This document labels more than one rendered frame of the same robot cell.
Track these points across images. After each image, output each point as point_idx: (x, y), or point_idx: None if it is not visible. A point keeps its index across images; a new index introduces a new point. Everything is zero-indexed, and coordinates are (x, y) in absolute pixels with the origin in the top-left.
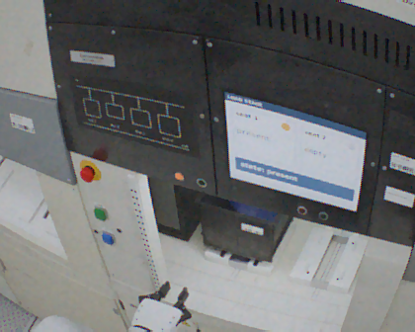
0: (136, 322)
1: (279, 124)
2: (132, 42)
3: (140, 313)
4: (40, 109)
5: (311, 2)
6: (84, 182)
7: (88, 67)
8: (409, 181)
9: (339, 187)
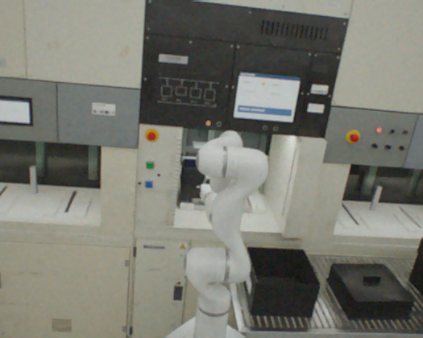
0: (207, 191)
1: (260, 83)
2: (200, 48)
3: (205, 188)
4: (125, 96)
5: (287, 16)
6: (143, 145)
7: (170, 65)
8: (321, 98)
9: (284, 109)
